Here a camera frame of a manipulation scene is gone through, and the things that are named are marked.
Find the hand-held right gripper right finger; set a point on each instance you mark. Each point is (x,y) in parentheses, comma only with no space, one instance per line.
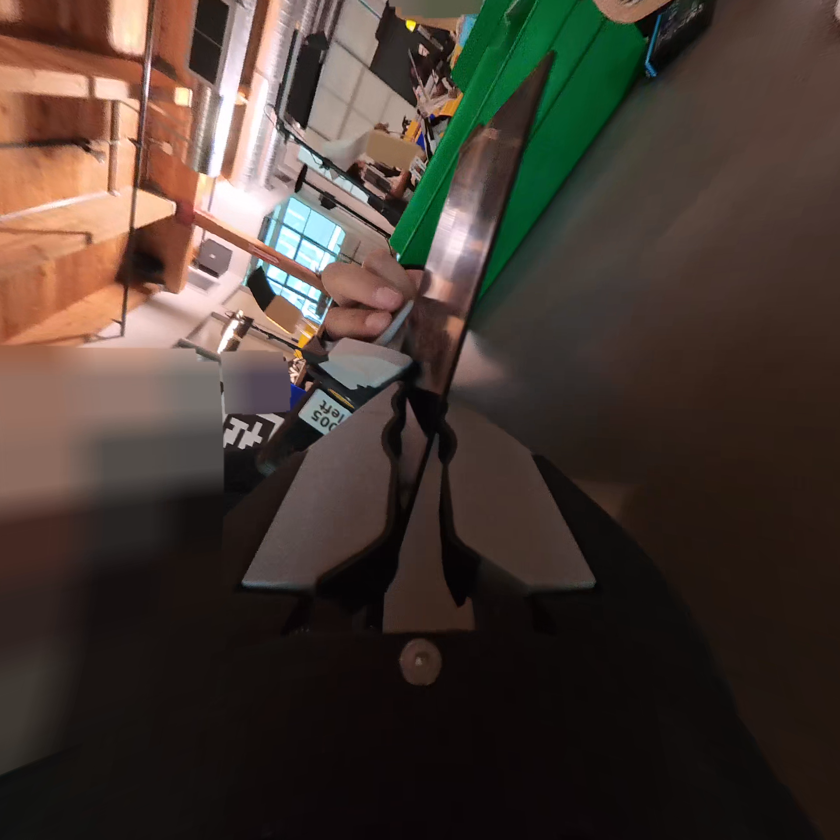
(512,518)

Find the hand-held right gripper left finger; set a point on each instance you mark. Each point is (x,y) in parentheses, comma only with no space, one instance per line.
(328,512)

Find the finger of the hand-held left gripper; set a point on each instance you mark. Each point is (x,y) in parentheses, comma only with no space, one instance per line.
(397,325)
(367,364)

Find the person's left hand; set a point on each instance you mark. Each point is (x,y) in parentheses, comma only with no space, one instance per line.
(361,289)

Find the cardboard box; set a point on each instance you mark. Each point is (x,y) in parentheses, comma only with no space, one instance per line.
(394,151)

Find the black floor lamp stand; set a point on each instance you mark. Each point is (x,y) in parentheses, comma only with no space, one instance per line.
(300,177)

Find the large green plastic bin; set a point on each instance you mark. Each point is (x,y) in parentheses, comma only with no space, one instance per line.
(558,164)

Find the small black box blue edge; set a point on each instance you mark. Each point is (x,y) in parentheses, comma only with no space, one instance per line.
(682,29)

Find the wooden post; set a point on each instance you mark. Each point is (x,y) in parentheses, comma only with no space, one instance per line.
(262,253)

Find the black wall monitor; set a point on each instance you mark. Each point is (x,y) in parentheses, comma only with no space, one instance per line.
(302,79)

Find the silver duct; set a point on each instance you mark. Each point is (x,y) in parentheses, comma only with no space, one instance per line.
(207,131)

